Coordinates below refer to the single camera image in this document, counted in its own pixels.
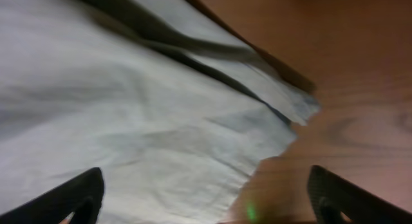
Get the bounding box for khaki shorts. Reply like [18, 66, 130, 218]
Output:
[1, 0, 319, 223]

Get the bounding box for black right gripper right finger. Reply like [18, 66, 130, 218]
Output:
[307, 165, 411, 224]

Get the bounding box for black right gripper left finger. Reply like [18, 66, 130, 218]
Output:
[1, 167, 105, 224]

